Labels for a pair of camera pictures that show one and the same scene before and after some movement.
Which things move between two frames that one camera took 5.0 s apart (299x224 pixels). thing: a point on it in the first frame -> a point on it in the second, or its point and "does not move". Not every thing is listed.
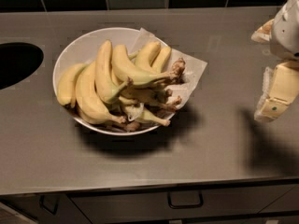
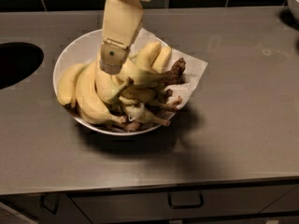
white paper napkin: [193, 66] does not move
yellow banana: [66, 84] does not move
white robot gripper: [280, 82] -> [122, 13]
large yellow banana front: [90, 99] does not move
